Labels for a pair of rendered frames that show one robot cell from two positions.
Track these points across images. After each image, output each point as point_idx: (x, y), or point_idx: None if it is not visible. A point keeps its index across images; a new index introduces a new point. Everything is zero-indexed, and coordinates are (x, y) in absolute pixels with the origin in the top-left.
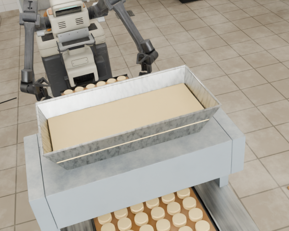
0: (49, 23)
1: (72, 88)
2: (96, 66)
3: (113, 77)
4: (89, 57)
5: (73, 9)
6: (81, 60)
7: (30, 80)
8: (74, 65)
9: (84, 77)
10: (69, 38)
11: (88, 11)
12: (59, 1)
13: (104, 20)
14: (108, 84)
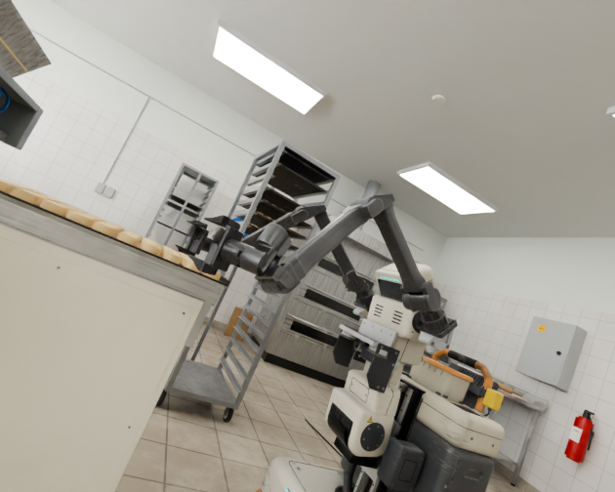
0: (371, 301)
1: None
2: (361, 414)
3: (223, 277)
4: (371, 391)
5: (397, 289)
6: (361, 389)
7: (212, 235)
8: (350, 389)
9: (341, 419)
10: (369, 333)
11: (419, 311)
12: (389, 267)
13: (427, 342)
14: (23, 20)
